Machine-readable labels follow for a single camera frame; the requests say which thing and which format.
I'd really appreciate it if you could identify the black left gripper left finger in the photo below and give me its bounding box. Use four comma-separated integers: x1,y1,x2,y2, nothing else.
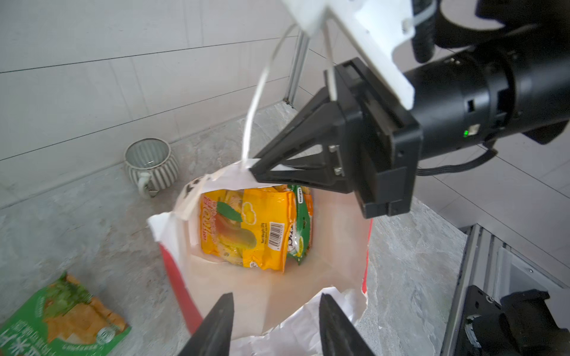
178,293,235,356

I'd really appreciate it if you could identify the yellow barcode snack bag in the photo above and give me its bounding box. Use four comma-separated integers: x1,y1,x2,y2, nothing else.
199,185,297,272

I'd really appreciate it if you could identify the grey ribbed ceramic mug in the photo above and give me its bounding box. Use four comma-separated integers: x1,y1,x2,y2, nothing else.
124,138,180,198

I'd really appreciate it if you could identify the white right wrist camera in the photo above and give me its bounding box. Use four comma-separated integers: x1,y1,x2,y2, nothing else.
283,0,423,110

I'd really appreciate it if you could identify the green yellow Fox's candy bag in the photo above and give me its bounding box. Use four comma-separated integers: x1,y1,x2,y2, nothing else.
287,185,314,265

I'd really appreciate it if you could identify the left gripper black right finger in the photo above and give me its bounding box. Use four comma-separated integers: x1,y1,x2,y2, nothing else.
319,294,374,356

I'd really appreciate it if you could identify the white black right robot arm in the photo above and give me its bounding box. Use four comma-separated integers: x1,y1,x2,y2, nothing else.
251,1,569,218

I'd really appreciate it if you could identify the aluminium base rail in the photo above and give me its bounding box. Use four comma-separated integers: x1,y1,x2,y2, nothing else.
440,225,569,355

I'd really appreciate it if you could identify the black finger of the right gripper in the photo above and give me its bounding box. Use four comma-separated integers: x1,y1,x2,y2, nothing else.
249,88,352,194

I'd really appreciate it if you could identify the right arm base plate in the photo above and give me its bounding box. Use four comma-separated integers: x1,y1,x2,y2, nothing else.
451,284,564,356

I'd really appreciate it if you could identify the white red printed paper bag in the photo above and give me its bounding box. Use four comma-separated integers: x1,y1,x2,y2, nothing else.
148,21,374,356

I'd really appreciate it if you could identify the green red snack bag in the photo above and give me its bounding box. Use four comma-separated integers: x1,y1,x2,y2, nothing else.
1,272,131,356

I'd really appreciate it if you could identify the aluminium corner post right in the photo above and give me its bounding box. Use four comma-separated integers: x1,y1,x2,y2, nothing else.
284,31,310,107

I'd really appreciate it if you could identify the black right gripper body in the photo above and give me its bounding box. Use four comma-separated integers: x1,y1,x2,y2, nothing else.
335,58,423,219

